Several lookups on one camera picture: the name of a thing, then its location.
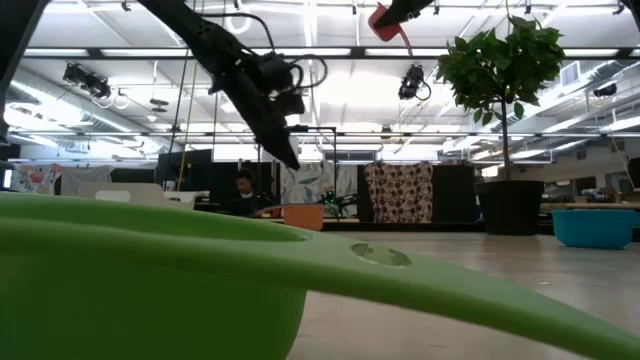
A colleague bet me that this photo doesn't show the wooden desk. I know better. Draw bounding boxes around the wooden desk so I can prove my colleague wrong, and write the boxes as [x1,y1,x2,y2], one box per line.
[539,201,640,211]

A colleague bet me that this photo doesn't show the green potted plant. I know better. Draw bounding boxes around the green potted plant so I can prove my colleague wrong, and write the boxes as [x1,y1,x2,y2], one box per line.
[435,14,569,236]

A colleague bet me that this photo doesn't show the light blue measuring cup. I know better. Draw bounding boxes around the light blue measuring cup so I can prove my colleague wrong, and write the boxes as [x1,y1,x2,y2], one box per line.
[551,208,640,251]

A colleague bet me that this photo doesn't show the black partition panel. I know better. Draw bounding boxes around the black partition panel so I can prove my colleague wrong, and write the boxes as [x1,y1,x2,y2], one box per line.
[431,163,477,224]

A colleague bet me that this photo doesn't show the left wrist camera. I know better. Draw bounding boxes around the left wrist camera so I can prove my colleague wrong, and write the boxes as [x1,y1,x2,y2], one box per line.
[257,51,296,94]

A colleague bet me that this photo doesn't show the black spotlight cluster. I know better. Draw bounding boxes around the black spotlight cluster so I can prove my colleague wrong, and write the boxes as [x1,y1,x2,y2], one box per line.
[61,62,113,101]

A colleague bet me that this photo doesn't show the dotted patterned cloth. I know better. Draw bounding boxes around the dotted patterned cloth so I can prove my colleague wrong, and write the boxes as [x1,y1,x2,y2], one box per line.
[363,160,435,225]

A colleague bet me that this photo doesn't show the white furniture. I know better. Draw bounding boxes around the white furniture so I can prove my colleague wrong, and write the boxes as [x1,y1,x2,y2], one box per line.
[74,180,199,207]

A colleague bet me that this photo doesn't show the orange measuring cup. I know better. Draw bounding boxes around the orange measuring cup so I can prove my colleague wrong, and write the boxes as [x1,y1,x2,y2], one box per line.
[254,202,326,232]

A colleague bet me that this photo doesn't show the black aluminium table frame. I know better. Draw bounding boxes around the black aluminium table frame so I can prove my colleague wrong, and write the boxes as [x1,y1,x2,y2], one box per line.
[323,218,489,234]

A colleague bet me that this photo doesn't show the grey cloth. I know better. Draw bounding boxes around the grey cloth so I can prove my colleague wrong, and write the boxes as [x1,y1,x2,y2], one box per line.
[59,165,114,196]

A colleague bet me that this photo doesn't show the leaf patterned cloth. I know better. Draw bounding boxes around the leaf patterned cloth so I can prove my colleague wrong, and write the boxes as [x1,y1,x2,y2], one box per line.
[278,161,359,220]

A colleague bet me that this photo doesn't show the white hanging ring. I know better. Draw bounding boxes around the white hanging ring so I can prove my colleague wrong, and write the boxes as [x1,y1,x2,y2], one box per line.
[224,3,253,36]

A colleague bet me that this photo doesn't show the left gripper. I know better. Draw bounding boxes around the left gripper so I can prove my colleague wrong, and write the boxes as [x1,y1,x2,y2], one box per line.
[209,49,307,170]

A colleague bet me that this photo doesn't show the floral cloth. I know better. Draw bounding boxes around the floral cloth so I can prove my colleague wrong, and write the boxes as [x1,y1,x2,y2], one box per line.
[8,163,64,196]

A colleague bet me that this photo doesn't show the LED light bar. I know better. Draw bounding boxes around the LED light bar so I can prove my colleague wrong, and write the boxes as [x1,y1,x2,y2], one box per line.
[22,46,640,61]

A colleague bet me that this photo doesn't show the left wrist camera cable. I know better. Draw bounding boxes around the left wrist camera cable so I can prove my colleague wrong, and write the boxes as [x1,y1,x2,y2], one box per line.
[199,12,329,91]

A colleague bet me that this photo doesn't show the red measuring cup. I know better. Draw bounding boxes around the red measuring cup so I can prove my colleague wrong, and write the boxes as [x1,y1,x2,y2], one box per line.
[367,2,416,57]

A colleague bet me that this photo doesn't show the black metal frame stand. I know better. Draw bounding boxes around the black metal frame stand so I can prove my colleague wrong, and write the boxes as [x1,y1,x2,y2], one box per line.
[256,125,338,221]

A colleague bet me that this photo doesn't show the black monitor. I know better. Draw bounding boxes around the black monitor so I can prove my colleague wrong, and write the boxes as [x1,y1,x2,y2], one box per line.
[156,148,214,194]

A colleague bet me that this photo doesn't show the black hanging cable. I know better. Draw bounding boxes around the black hanging cable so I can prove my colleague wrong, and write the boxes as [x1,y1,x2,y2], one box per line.
[167,47,191,156]

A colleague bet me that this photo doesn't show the green measuring cup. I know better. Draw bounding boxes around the green measuring cup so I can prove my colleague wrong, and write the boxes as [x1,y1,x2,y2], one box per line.
[0,192,640,360]

